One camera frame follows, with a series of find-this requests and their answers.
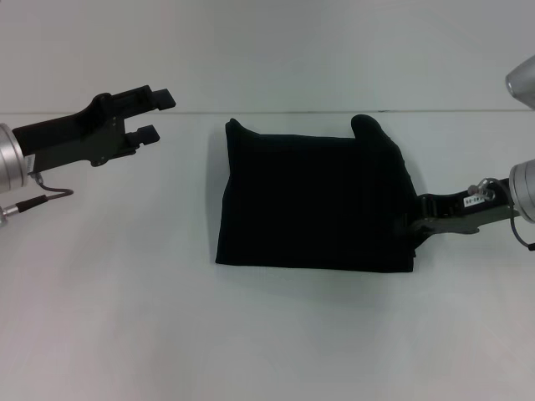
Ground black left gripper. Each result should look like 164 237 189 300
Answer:
11 84 176 173

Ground black t-shirt with white print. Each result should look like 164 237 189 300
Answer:
215 113 419 276

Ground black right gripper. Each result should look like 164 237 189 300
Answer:
395 177 522 243

